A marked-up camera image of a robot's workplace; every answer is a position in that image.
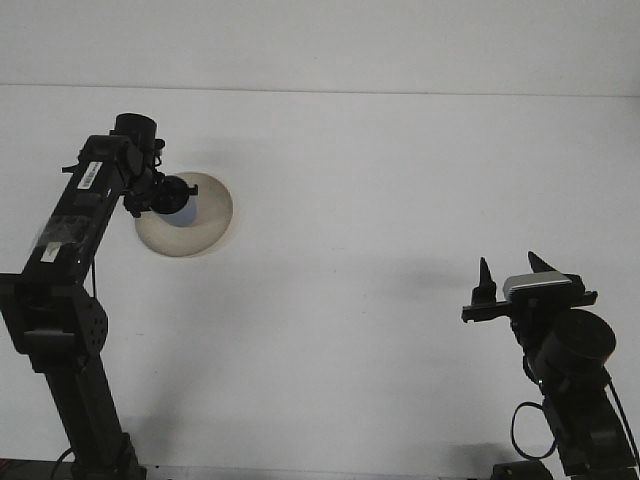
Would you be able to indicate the pale blue cup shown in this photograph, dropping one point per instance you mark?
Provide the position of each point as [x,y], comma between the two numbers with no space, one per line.
[185,216]

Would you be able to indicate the pale round plate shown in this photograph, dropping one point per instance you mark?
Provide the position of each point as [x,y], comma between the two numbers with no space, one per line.
[210,220]

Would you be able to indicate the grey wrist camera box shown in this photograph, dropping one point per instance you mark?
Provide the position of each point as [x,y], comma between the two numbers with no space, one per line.
[535,286]

